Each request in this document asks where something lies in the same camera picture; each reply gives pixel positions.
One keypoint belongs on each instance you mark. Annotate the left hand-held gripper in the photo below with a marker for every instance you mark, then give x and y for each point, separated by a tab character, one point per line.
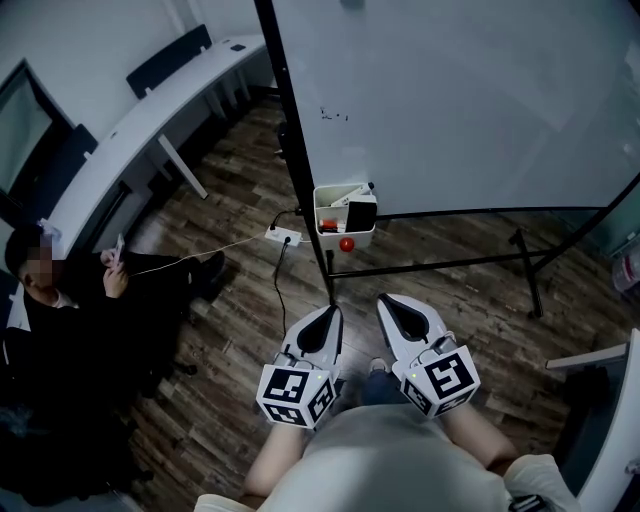
295	395

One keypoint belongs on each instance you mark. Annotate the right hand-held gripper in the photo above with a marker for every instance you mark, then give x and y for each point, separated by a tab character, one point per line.
440	380

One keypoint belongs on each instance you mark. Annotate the white plastic box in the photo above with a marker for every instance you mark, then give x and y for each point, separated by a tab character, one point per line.
330	240

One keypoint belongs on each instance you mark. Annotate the black and white whiteboard eraser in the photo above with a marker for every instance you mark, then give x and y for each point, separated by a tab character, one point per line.
361	216

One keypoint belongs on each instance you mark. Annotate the person's left forearm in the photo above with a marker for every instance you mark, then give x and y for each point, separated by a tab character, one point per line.
275	460

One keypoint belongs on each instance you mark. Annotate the person's right forearm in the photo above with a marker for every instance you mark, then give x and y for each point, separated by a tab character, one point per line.
480	435

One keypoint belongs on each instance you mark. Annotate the large whiteboard on stand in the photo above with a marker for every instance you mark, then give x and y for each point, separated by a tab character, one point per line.
283	85

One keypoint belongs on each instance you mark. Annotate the person's shoe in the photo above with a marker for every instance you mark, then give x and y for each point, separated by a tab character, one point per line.
379	366

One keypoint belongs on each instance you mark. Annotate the round red magnet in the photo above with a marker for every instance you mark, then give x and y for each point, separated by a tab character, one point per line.
347	245

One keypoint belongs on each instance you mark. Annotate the white power strip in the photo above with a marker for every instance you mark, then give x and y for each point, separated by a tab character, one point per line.
282	235

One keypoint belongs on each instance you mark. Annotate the marker with red cap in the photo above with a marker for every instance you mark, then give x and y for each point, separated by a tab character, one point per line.
330	225

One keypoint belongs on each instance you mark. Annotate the person's white shirt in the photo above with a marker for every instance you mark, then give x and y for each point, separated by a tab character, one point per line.
390	465

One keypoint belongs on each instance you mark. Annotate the white marker with black cap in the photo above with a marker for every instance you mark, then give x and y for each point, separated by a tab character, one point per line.
350	195

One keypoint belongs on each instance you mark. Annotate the clear plastic bag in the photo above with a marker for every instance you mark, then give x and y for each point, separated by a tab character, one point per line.
630	270

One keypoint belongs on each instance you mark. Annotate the white side desk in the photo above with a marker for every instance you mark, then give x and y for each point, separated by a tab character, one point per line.
620	425

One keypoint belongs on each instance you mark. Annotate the long white desk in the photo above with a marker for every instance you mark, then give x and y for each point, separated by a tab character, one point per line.
150	125

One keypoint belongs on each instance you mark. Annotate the dark framed window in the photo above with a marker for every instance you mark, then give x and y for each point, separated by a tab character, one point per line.
20	135

